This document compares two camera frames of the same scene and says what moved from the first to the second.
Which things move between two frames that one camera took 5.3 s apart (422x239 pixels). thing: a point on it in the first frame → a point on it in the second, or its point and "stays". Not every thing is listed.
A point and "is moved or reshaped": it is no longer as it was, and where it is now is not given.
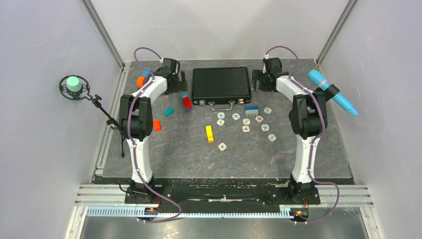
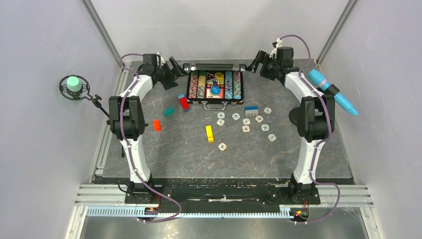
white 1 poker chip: x=220 y=122 stays
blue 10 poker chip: x=236 y=116 stays
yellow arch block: x=209 y=133 stays
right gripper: x=257 y=75 → x=262 y=58
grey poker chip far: x=267 y=110 stays
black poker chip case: x=221 y=87 is moved or reshaped
